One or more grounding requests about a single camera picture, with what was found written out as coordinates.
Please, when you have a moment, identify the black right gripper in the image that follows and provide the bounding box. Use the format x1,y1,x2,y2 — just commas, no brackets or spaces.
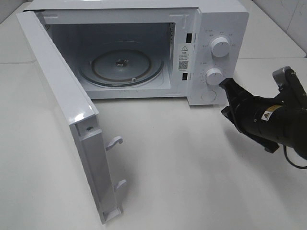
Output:
219,78,288,152

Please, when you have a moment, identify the white microwave oven body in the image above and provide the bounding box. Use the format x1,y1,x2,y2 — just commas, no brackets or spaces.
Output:
22,0,249,105

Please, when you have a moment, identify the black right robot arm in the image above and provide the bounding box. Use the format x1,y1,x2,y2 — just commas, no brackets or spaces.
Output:
219,66,307,159

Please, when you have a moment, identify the lower white timer knob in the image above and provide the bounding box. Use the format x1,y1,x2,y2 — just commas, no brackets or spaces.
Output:
205,68,224,86

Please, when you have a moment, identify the round white door release button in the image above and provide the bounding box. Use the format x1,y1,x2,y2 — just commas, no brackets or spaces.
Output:
201,90,216,102

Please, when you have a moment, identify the upper white power knob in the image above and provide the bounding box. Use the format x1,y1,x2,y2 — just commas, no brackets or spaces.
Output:
209,35,231,58

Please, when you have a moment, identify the glass microwave turntable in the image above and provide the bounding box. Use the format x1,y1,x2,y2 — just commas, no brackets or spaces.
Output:
80,49,164,88

